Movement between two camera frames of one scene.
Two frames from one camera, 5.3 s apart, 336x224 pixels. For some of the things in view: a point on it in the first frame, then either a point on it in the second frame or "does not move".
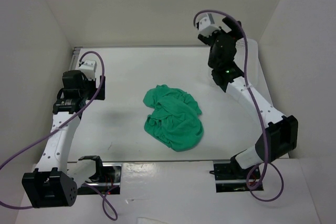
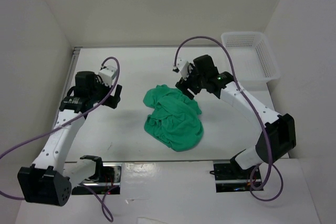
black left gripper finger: (101, 94) to (113, 101)
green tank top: (173, 119) does not move
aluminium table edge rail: (75, 57) does not move
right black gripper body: (235, 32) to (195, 81)
